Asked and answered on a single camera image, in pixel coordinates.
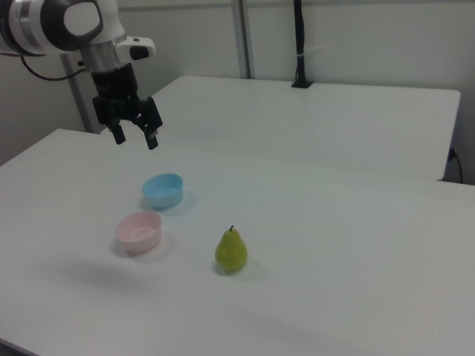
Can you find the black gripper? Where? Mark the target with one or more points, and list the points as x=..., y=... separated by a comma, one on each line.
x=113, y=89

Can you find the green pear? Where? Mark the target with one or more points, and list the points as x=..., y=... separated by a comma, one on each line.
x=231, y=252

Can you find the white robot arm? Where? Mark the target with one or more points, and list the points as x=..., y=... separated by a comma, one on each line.
x=37, y=22

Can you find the blue plastic bowl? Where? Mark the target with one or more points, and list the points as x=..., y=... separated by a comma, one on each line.
x=167, y=198

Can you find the pink plastic bowl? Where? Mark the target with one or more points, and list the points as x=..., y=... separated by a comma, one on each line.
x=143, y=243

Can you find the white side table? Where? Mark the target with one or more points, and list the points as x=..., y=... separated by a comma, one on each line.
x=297, y=122

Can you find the grey aluminium partition post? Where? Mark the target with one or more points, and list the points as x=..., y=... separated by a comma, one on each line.
x=243, y=37
x=76, y=104

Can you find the black camera pole with base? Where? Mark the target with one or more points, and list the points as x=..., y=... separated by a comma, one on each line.
x=300, y=37

